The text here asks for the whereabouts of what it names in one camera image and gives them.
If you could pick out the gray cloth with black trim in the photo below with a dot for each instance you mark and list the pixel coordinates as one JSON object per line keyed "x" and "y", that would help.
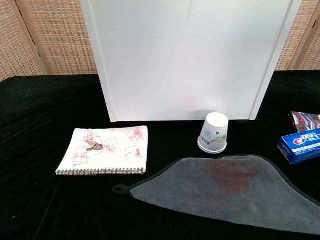
{"x": 200, "y": 190}

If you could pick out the white printed paper cup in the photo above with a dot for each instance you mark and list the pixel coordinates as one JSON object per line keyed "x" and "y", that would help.
{"x": 212, "y": 125}

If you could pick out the white cabinet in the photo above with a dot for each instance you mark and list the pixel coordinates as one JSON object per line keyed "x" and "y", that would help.
{"x": 180, "y": 62}

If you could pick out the spiral notebook with red drawings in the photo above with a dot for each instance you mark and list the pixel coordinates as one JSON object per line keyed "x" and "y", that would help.
{"x": 110, "y": 162}

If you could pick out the black tablecloth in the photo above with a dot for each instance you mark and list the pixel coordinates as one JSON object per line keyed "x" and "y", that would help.
{"x": 50, "y": 200}

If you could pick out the woven folding screen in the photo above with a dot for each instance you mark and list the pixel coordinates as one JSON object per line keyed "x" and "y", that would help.
{"x": 300, "y": 32}
{"x": 50, "y": 32}

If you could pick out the blue toothpaste box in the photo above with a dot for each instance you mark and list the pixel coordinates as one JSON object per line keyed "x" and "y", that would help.
{"x": 300, "y": 150}

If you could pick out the red blue snack packet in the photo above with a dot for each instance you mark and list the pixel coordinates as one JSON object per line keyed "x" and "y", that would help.
{"x": 307, "y": 122}

